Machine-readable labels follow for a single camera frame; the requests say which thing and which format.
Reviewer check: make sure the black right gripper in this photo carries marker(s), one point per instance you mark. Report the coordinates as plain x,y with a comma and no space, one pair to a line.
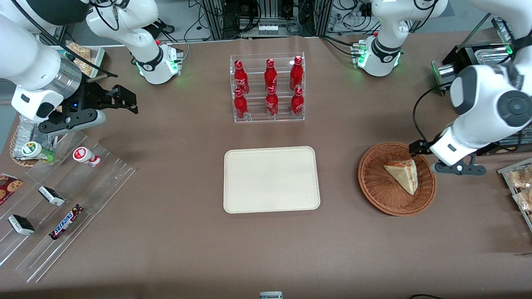
92,96

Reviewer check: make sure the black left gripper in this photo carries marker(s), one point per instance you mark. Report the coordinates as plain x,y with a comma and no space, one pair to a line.
418,147

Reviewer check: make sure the triangular sandwich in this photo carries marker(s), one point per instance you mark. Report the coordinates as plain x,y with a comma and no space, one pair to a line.
405,174

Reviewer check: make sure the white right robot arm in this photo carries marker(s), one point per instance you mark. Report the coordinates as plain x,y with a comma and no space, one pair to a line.
33,62

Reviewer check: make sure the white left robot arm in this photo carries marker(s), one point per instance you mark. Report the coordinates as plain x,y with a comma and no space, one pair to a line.
478,95

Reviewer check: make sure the metal tray with bread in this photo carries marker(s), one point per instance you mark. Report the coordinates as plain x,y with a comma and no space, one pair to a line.
97,60

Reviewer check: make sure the brown wicker basket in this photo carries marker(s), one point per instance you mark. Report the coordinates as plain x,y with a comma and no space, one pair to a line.
382,191

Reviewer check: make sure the grey tray with pastries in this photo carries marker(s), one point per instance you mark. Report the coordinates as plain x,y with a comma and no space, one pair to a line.
505,171

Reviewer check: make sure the beige plastic tray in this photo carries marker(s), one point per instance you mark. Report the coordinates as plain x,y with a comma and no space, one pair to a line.
272,180

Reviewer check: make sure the wrapped brown bread pack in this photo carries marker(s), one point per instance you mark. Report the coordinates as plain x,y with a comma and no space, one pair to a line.
81,54

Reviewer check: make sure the white red yogurt bottle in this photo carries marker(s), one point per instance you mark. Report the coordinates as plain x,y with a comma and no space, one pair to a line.
85,156

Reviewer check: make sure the clear acrylic stepped display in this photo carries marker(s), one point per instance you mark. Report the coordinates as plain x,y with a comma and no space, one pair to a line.
104,178

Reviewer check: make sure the green white drink bottle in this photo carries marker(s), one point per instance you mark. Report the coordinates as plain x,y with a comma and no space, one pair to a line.
35,151

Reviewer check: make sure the silver foil snack pack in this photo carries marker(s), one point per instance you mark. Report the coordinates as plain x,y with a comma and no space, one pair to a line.
27,133

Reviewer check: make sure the wrapped pastry pack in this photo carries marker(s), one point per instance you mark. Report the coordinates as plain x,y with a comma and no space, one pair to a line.
520,177
524,200

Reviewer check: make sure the black food warmer machine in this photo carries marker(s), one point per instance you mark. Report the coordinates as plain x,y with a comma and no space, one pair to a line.
469,54

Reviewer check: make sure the red cola bottle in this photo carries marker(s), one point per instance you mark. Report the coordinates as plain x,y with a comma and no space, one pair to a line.
296,74
270,77
272,104
240,79
296,103
240,106

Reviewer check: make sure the black white snack bar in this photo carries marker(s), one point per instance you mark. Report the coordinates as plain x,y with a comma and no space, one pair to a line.
21,224
52,196

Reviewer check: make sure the small wicker plate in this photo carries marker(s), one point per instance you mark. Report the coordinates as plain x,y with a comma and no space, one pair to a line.
18,161

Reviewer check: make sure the aluminium equipment rack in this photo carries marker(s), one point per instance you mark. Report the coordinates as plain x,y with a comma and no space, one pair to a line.
216,18

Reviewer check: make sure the Snickers chocolate bar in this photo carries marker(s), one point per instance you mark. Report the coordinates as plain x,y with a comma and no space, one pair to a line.
66,221

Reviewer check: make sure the chocolate chip cookie packet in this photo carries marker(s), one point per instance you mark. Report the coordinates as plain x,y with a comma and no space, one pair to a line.
9,187

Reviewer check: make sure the clear acrylic bottle rack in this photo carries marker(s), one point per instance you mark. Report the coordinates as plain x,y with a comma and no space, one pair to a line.
268,117

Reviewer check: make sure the white power strip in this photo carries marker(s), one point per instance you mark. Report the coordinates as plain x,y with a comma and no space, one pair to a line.
268,29

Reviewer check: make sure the small white grey device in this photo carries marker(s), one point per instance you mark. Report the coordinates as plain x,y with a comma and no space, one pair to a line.
271,295

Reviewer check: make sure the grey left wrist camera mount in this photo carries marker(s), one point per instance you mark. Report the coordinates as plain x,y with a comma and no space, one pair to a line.
459,169

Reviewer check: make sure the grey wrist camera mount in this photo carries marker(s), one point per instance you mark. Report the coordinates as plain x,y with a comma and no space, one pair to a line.
72,121
459,169

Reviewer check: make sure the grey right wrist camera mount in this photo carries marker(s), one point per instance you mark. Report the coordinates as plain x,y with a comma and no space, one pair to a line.
72,121

